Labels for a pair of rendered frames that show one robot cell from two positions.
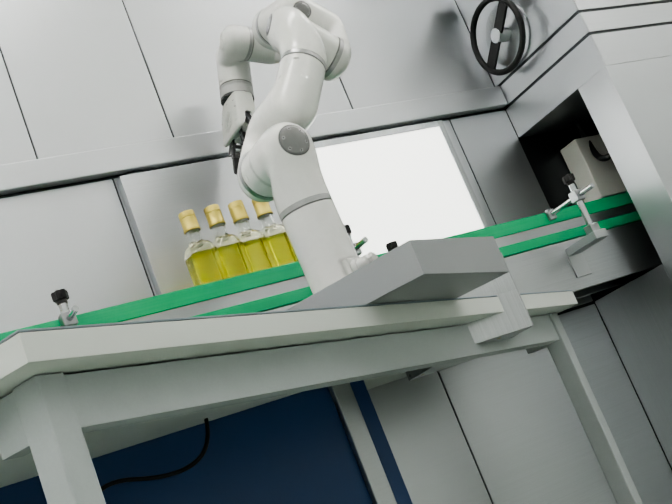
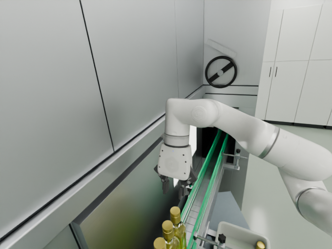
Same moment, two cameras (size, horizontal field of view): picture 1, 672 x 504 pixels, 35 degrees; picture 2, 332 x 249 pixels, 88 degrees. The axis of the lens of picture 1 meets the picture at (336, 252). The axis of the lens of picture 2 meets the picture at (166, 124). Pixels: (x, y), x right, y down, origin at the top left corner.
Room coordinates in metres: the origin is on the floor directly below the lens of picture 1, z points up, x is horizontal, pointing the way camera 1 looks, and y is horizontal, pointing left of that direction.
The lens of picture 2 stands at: (1.81, 0.33, 1.66)
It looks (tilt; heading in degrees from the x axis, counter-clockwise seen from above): 23 degrees down; 330
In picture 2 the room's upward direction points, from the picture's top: 4 degrees counter-clockwise
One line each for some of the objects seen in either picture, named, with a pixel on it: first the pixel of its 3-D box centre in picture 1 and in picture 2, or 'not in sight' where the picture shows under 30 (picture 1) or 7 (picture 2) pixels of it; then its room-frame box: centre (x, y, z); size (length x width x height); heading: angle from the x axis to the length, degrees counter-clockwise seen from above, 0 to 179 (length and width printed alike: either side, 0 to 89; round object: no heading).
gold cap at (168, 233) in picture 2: (238, 212); (167, 229); (2.13, 0.16, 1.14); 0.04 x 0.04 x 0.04
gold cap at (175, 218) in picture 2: (262, 207); (175, 215); (2.16, 0.11, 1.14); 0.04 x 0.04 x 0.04
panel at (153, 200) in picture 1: (318, 211); (166, 166); (2.39, 0.00, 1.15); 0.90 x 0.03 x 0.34; 122
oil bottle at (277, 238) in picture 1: (287, 271); (177, 243); (2.16, 0.11, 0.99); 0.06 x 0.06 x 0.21; 32
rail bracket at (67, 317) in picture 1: (73, 322); not in sight; (1.74, 0.46, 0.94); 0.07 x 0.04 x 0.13; 32
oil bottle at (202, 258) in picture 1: (213, 289); not in sight; (2.07, 0.26, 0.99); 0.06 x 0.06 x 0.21; 33
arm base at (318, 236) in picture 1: (331, 248); not in sight; (1.71, 0.00, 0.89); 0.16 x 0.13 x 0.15; 57
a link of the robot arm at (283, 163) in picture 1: (287, 172); not in sight; (1.72, 0.03, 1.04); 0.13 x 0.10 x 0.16; 33
